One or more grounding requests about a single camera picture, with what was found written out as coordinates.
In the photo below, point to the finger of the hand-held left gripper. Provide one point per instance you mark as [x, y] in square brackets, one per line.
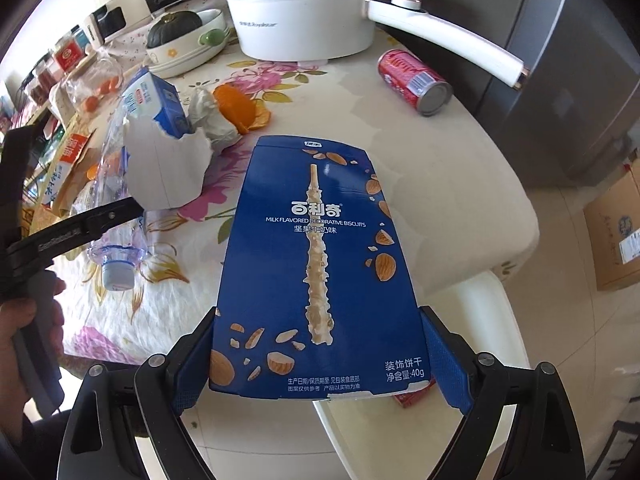
[112, 215]

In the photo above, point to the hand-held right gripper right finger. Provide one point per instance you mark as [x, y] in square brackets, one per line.
[447, 365]

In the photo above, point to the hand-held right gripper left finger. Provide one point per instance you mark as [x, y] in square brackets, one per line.
[192, 370]

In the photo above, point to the white trash bin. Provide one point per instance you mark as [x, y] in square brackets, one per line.
[490, 340]

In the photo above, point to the torn blue white milk carton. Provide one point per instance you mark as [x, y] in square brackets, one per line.
[165, 170]

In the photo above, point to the blue biscuit box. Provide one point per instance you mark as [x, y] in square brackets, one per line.
[310, 260]

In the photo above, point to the large orange peel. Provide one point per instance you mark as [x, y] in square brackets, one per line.
[232, 107]

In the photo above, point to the person's left hand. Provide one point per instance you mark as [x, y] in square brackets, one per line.
[20, 315]

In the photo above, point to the crushed clear plastic bottle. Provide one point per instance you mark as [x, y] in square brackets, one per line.
[117, 260]

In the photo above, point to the red packet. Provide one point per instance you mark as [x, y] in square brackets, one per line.
[409, 399]

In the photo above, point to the yellow printed box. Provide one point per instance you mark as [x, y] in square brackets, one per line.
[75, 155]

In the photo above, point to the wooden shelf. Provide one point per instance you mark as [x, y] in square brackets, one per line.
[47, 110]

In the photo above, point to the small tangerine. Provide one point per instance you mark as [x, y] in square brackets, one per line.
[102, 86]
[90, 104]

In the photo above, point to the glass jar of dried goods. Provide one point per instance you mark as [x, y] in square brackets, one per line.
[42, 77]

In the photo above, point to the glass jar with wooden lid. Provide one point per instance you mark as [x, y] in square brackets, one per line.
[87, 80]

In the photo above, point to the crumpled white tissue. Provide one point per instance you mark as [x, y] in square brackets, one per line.
[212, 120]

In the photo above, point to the red label jar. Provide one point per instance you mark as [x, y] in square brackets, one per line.
[67, 57]

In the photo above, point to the white plate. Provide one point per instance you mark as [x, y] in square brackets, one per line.
[175, 71]
[200, 57]

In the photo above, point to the floral tablecloth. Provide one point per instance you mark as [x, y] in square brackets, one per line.
[450, 185]

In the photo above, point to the white air fryer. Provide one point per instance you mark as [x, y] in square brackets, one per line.
[107, 25]

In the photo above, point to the dark green pumpkin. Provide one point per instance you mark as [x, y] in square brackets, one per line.
[172, 30]

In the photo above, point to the cardboard box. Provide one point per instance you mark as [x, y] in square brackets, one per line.
[612, 230]

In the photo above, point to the white electric pot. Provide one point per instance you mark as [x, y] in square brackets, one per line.
[300, 15]

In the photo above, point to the red drink can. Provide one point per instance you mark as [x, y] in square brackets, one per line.
[412, 80]

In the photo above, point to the grey refrigerator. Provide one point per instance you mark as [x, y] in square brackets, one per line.
[550, 60]

